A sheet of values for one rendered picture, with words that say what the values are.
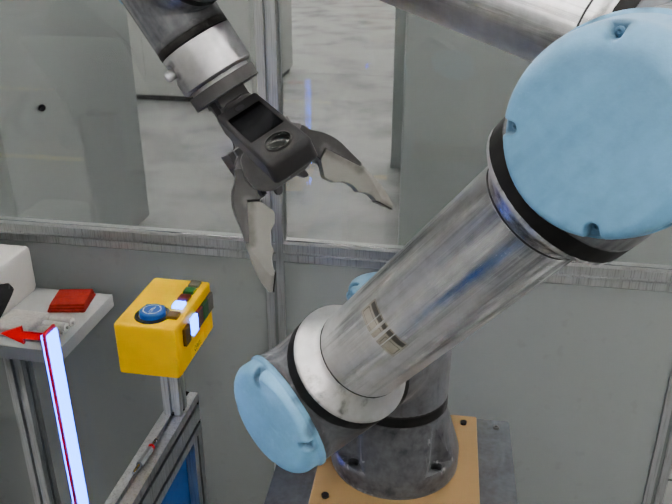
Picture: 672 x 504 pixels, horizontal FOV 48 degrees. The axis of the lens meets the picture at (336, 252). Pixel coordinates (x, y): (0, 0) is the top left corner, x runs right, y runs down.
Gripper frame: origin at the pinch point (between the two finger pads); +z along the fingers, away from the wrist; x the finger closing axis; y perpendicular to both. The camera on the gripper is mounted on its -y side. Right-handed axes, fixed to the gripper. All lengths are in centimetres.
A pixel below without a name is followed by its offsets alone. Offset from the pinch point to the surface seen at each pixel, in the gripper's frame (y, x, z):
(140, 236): 96, 17, -7
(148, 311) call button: 44.8, 21.3, 0.5
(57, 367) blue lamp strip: 22.3, 32.2, -3.2
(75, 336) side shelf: 86, 39, 2
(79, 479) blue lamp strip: 28, 40, 11
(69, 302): 95, 37, -4
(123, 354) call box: 46, 28, 4
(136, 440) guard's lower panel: 119, 47, 36
